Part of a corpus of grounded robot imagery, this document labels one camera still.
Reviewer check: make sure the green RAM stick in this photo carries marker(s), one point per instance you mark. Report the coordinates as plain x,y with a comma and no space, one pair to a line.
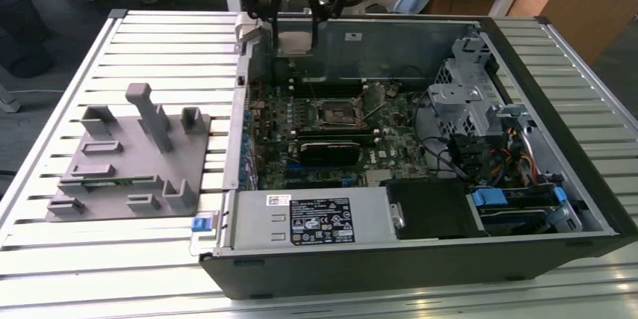
108,184

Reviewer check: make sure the metal locking lever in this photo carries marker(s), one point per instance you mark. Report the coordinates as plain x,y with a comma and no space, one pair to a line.
377,109

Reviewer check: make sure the green motherboard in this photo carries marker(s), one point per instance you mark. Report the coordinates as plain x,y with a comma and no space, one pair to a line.
394,147

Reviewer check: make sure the silver CPU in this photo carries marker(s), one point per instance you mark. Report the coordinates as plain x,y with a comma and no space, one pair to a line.
294,42

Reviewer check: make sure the round coin battery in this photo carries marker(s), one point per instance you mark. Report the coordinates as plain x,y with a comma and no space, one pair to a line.
393,90

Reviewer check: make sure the metal drive cage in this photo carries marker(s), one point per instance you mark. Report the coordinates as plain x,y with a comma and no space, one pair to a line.
456,110

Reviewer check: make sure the grey power supply unit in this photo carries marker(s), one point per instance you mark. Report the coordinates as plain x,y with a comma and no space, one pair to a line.
260,222

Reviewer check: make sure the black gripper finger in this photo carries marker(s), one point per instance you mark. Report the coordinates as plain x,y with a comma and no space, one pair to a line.
337,5
252,1

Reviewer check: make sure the blue case latch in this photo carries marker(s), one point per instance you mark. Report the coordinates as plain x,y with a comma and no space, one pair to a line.
202,223

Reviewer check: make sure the blue disk carrier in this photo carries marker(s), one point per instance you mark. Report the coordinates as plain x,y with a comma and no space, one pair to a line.
489,197

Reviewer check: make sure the grey parts rack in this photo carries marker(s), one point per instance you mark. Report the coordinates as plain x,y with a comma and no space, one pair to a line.
136,147

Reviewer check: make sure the wooden cabinet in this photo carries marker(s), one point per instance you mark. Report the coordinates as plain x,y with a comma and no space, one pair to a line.
599,5

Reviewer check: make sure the silver chipset heatsink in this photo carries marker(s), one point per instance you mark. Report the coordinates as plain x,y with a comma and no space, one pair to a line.
380,177

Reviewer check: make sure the CPU socket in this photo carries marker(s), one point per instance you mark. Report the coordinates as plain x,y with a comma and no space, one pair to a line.
337,113

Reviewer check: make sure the black PC case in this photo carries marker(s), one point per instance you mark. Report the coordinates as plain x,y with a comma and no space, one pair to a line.
398,274

